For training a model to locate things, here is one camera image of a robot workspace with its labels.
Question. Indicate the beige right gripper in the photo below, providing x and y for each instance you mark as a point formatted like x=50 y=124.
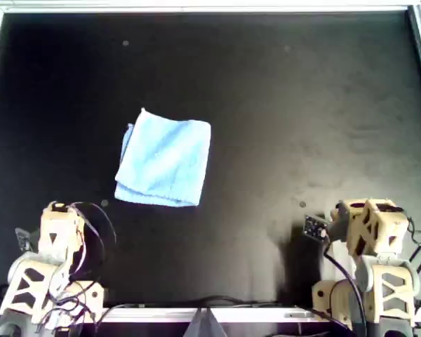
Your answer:
x=341 y=209

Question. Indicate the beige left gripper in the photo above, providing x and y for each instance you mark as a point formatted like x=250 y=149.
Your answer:
x=81 y=233

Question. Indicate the light blue microfibre cloth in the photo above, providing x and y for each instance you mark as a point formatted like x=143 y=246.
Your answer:
x=165 y=161

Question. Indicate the beige lattice left robot arm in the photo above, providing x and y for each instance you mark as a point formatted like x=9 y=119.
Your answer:
x=24 y=288

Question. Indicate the beige lattice right robot arm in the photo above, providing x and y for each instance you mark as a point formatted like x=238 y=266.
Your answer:
x=389 y=291

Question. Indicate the grey right camera bracket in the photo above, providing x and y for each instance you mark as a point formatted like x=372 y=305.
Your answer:
x=337 y=230

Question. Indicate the right wrist camera circuit board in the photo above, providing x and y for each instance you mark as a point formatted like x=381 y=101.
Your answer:
x=314 y=227

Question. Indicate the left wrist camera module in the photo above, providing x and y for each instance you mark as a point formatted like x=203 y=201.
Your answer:
x=24 y=238

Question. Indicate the grey front camera stand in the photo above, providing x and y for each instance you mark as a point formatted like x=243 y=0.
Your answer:
x=205 y=326

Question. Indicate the aluminium table frame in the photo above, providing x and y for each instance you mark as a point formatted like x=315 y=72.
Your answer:
x=196 y=10

